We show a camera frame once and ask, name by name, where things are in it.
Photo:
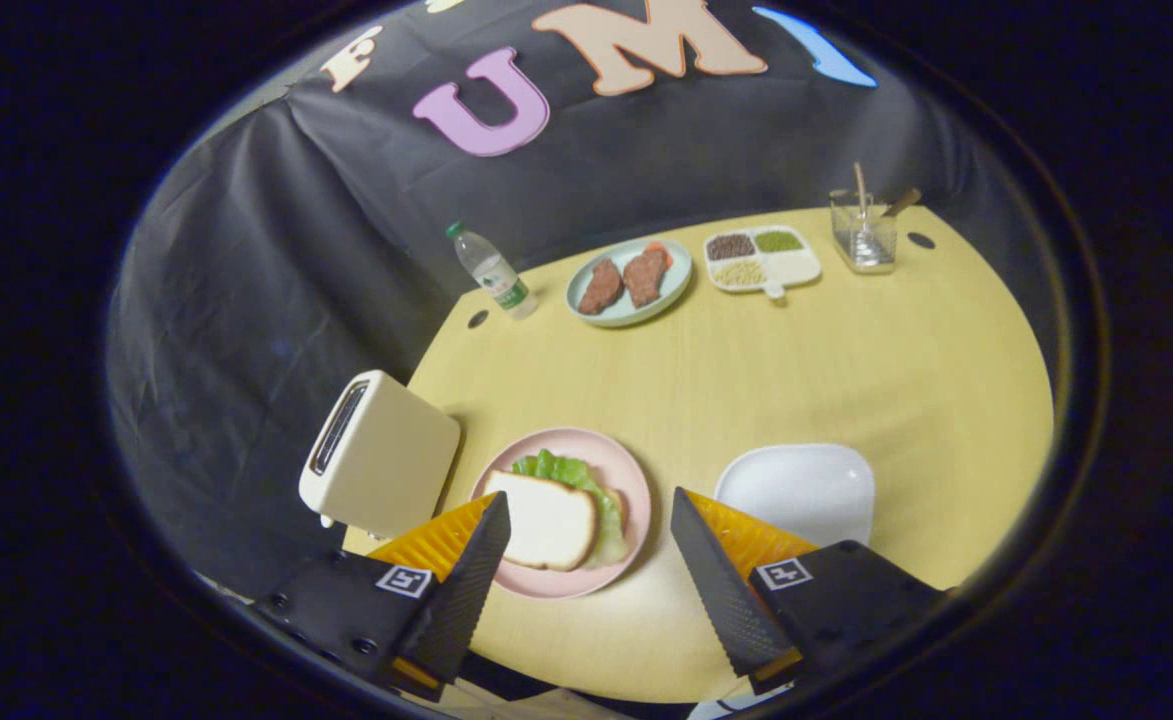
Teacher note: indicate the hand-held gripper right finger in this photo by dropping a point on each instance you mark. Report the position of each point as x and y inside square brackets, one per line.
[721, 590]

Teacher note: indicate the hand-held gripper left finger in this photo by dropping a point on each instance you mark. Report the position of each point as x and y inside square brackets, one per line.
[461, 590]

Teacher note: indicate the plain bread slice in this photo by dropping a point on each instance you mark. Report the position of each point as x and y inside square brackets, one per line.
[546, 520]

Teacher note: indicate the green lettuce leaf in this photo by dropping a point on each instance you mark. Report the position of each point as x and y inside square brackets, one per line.
[611, 520]

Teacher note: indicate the white square plate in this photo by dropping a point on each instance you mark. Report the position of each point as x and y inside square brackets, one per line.
[796, 490]

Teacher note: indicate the white toaster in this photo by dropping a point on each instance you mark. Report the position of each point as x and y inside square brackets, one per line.
[396, 460]

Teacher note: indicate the pink round plate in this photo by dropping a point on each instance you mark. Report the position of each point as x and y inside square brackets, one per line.
[606, 450]

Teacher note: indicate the pale green oval plate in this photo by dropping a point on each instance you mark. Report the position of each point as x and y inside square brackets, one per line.
[676, 285]

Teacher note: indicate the brown meat patty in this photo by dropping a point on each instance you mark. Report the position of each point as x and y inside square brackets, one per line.
[644, 278]
[601, 287]

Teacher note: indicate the clear plastic water bottle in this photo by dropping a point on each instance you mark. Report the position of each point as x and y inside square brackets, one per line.
[491, 270]

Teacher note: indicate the white divided grain dish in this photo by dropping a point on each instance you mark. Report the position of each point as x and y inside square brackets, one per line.
[796, 268]

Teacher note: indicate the orange carrot slice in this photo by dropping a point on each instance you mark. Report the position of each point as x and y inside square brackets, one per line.
[660, 250]

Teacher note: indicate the clear utensil holder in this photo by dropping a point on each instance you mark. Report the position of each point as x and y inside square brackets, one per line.
[861, 255]

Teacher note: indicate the black backdrop cloth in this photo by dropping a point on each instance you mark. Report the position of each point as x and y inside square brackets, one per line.
[296, 250]

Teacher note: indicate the wooden stick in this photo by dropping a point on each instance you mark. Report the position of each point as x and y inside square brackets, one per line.
[860, 190]

